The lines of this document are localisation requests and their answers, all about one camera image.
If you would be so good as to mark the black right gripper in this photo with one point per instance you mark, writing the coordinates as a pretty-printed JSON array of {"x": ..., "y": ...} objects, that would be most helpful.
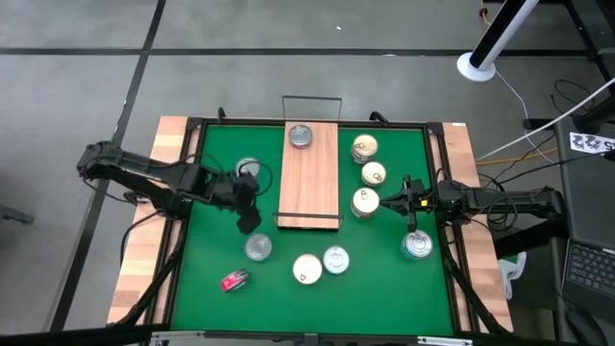
[{"x": 425, "y": 202}]

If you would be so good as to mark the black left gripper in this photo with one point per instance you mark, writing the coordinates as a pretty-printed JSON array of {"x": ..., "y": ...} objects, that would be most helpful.
[{"x": 240, "y": 190}]

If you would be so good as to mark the blue salmon can gold lid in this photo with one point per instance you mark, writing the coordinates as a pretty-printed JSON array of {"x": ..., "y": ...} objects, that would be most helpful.
[
  {"x": 373, "y": 173},
  {"x": 366, "y": 199},
  {"x": 360, "y": 161},
  {"x": 365, "y": 145},
  {"x": 307, "y": 269}
]

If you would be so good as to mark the red-label can silver lid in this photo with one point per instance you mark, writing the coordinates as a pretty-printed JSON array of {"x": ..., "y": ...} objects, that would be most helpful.
[
  {"x": 301, "y": 136},
  {"x": 234, "y": 280}
]

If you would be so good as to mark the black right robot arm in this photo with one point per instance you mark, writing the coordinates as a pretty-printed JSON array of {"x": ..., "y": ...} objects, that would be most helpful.
[{"x": 504, "y": 202}]

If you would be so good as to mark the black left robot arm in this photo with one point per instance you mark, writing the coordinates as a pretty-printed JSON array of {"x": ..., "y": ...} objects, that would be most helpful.
[{"x": 134, "y": 165}]

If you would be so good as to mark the green table mat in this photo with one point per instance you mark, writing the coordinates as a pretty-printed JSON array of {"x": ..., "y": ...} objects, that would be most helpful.
[{"x": 216, "y": 288}]

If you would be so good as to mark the white cloth bag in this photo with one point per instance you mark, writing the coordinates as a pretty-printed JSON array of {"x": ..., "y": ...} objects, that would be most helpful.
[{"x": 509, "y": 274}]

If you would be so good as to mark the black power adapter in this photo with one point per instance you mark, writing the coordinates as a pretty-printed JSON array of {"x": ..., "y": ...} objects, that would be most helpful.
[{"x": 533, "y": 124}]

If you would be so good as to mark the white marker sheet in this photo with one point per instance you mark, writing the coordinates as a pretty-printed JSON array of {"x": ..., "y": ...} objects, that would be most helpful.
[{"x": 591, "y": 143}]

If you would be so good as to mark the dark grey laptop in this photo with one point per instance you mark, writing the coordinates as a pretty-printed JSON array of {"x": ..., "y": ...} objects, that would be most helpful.
[{"x": 591, "y": 269}]

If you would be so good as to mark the black and white pole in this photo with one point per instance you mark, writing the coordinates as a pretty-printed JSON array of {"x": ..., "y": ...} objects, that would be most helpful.
[{"x": 509, "y": 24}]

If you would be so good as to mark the black monitor stand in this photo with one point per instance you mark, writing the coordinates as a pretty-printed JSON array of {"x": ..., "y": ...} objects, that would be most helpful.
[{"x": 598, "y": 115}]

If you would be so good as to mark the grey floor object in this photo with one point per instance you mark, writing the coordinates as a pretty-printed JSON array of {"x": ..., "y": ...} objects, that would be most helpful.
[{"x": 14, "y": 214}]

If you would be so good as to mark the black metal stand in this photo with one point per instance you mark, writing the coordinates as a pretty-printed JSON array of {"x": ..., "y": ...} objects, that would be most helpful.
[{"x": 581, "y": 28}]

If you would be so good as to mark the black frame clamp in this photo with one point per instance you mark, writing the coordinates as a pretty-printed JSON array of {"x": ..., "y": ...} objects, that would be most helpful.
[
  {"x": 379, "y": 117},
  {"x": 221, "y": 115}
]

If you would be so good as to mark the black table frame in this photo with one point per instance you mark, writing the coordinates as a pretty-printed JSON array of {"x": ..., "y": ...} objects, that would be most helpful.
[{"x": 240, "y": 122}]

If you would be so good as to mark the silver camera mount bar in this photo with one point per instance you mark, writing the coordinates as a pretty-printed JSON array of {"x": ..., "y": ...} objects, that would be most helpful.
[{"x": 182, "y": 337}]

